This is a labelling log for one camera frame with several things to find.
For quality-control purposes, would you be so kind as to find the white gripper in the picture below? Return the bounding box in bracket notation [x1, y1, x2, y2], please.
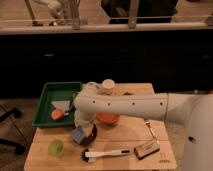
[74, 110, 95, 127]

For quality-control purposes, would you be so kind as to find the blue sponge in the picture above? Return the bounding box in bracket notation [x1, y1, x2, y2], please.
[71, 126, 86, 144]

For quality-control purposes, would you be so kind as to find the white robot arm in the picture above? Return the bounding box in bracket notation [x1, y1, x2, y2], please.
[74, 82, 213, 171]

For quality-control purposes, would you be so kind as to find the orange bowl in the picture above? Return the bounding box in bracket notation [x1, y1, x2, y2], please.
[96, 113, 120, 125]

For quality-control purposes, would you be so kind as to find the grey cloth piece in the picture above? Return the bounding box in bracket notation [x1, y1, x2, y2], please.
[51, 101, 70, 112]

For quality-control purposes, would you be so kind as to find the orange toy carrot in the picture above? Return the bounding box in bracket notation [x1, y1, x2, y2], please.
[51, 109, 64, 121]

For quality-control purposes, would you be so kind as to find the green plastic tray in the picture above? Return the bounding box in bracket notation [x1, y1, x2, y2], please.
[32, 82, 82, 128]

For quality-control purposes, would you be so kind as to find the small green cup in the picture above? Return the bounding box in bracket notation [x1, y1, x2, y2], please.
[48, 139, 64, 157]

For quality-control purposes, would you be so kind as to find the white dish brush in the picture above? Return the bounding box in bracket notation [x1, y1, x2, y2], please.
[81, 149, 131, 162]

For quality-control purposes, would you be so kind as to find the white paper cup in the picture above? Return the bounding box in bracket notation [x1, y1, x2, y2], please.
[101, 79, 115, 95]

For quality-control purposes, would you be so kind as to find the black office chair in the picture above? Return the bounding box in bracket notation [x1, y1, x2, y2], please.
[0, 105, 26, 155]

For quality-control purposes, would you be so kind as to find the metal fork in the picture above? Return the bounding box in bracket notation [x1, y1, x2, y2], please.
[144, 120, 158, 141]

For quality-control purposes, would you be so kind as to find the wooden block brush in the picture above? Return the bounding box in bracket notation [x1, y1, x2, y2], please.
[134, 140, 160, 160]

